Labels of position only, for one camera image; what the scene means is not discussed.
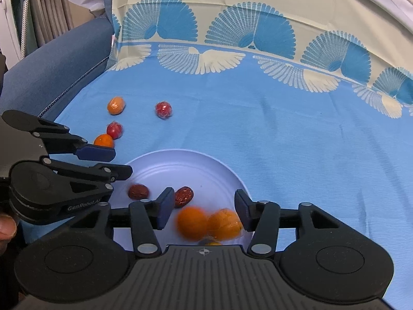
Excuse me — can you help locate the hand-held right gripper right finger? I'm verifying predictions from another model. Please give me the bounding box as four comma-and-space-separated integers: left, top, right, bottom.
234, 189, 352, 255

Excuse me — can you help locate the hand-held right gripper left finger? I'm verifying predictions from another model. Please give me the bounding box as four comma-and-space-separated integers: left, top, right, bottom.
66, 187, 175, 257

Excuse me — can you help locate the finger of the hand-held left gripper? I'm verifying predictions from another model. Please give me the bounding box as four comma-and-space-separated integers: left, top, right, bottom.
2, 110, 116, 162
40, 157, 133, 195

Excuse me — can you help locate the bare orange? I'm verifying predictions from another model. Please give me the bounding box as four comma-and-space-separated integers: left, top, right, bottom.
176, 206, 209, 242
93, 134, 114, 149

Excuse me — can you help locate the plastic-wrapped orange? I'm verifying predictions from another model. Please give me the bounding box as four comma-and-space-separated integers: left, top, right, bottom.
206, 208, 244, 242
107, 96, 126, 115

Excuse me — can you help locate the dried red date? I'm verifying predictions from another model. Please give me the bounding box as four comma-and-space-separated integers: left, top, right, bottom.
174, 186, 194, 208
128, 184, 150, 201

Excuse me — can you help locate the light blue round plate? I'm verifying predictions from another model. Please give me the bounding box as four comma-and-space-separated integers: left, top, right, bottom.
111, 149, 254, 252

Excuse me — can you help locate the person's left hand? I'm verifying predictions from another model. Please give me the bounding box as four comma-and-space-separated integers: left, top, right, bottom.
0, 214, 18, 256

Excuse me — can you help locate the plastic-wrapped red apple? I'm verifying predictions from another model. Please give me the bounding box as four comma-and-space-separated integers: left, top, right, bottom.
106, 122, 124, 140
155, 101, 174, 120

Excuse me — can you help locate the blue fan-print bed sheet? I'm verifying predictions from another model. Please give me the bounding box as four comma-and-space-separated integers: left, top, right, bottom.
40, 0, 413, 304

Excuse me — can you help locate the beige curtain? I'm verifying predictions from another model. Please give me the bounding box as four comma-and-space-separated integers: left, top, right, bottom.
26, 0, 76, 49

